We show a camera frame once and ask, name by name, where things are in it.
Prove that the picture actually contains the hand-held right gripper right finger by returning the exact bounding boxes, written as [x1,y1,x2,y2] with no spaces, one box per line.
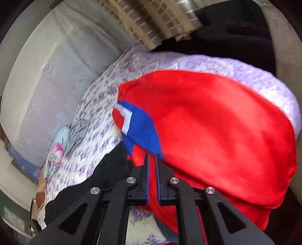
[156,154,275,245]

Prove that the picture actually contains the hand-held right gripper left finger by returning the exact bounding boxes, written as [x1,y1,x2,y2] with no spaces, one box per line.
[28,154,150,245]

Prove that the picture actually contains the black pants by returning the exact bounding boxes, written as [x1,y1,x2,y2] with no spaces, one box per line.
[44,141,135,227]

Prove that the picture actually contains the red pants with blue stripe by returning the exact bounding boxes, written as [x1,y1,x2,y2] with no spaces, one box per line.
[112,70,297,245]

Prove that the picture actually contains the bed with purple floral sheet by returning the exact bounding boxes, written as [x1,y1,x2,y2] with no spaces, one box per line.
[31,45,302,245]

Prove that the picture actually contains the folded grey garment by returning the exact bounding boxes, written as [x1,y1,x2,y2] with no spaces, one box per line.
[65,116,91,158]

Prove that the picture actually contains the folded teal floral quilt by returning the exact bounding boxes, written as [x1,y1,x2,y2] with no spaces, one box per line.
[45,126,70,182]

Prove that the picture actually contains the brown pillow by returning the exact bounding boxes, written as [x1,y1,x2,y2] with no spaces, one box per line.
[35,165,48,210]

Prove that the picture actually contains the blue printed cloth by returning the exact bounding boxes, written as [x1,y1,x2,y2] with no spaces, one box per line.
[7,141,42,183]

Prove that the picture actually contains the white lace cloth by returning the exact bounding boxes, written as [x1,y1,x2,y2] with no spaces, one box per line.
[0,7,133,165]

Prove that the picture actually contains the window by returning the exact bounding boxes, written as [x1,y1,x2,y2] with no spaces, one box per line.
[0,188,31,236]

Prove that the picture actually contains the beige brick-pattern curtain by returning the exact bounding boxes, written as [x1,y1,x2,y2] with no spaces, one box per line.
[99,0,203,51]

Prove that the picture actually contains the dark cloth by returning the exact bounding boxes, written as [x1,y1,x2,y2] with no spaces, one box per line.
[151,5,276,76]

